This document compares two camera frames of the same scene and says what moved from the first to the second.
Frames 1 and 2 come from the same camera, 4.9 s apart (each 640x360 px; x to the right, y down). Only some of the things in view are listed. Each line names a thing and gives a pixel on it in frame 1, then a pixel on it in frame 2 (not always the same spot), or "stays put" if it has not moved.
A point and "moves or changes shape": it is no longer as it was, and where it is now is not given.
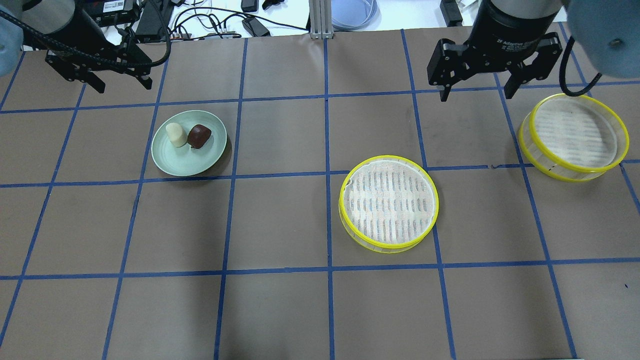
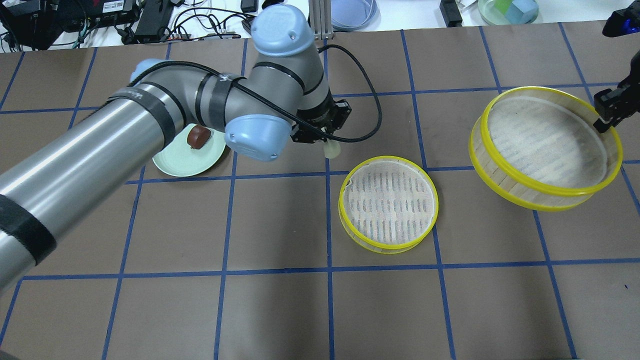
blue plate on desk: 355,15 stays put
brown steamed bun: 198,135 stays put
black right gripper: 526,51 -> 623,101
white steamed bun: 176,134 moves or changes shape
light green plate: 185,160 stays put
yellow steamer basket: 572,138 moves or changes shape
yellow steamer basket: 388,203 stays put
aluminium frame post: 320,19 stays put
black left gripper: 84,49 -> 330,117
